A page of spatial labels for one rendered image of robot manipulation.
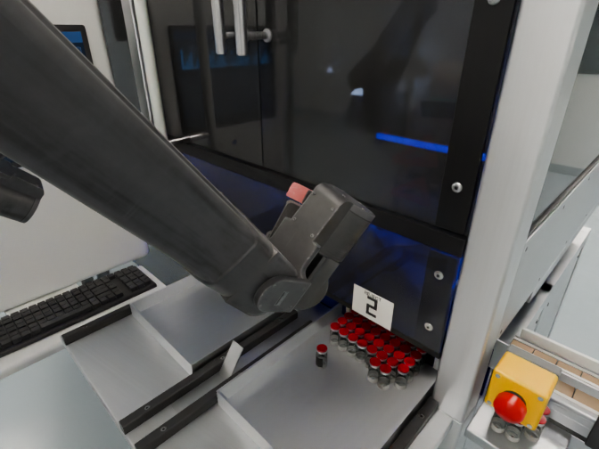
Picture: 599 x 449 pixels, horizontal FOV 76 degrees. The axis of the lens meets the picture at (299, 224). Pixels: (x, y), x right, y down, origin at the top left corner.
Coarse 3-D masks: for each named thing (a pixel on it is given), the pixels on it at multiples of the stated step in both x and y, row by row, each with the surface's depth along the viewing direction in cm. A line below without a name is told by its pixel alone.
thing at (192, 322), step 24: (168, 288) 94; (192, 288) 98; (144, 312) 90; (168, 312) 90; (192, 312) 90; (216, 312) 90; (240, 312) 90; (168, 336) 83; (192, 336) 83; (216, 336) 83; (240, 336) 79; (192, 360) 77
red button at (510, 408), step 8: (504, 392) 55; (496, 400) 54; (504, 400) 53; (512, 400) 53; (520, 400) 53; (496, 408) 54; (504, 408) 53; (512, 408) 53; (520, 408) 52; (504, 416) 54; (512, 416) 53; (520, 416) 52
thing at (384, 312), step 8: (360, 288) 70; (360, 296) 71; (376, 296) 68; (352, 304) 73; (360, 304) 72; (384, 304) 68; (392, 304) 66; (360, 312) 73; (376, 312) 70; (384, 312) 68; (392, 312) 67; (376, 320) 70; (384, 320) 69
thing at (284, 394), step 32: (320, 320) 83; (288, 352) 78; (256, 384) 72; (288, 384) 72; (320, 384) 72; (352, 384) 72; (416, 384) 72; (256, 416) 66; (288, 416) 66; (320, 416) 66; (352, 416) 66; (384, 416) 66; (288, 448) 61; (320, 448) 61; (352, 448) 61; (384, 448) 59
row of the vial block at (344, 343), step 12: (336, 324) 79; (336, 336) 79; (348, 336) 76; (348, 348) 77; (360, 348) 75; (372, 348) 73; (360, 360) 75; (384, 360) 71; (396, 360) 71; (396, 372) 70; (396, 384) 70
